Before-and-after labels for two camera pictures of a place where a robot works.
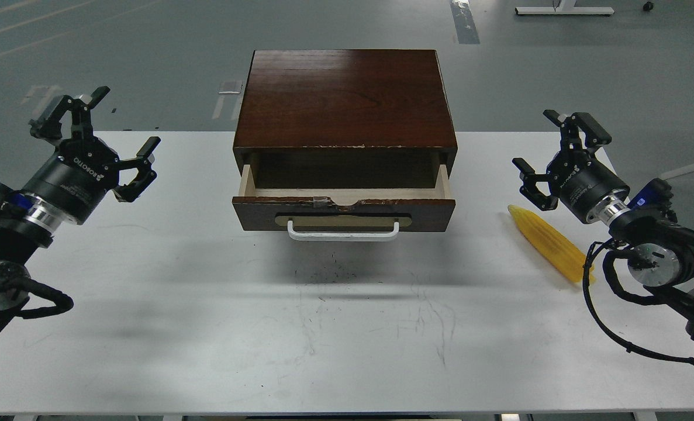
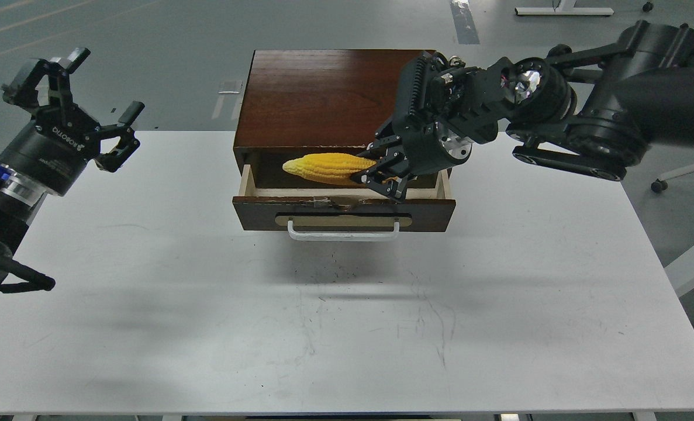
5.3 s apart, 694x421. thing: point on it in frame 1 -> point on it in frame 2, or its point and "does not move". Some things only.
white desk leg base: [565, 7] does not move
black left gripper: [75, 181] -> [49, 150]
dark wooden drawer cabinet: [344, 119] does not move
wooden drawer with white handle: [344, 214] does not move
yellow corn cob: [555, 247] -> [335, 167]
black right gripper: [590, 190] -> [430, 129]
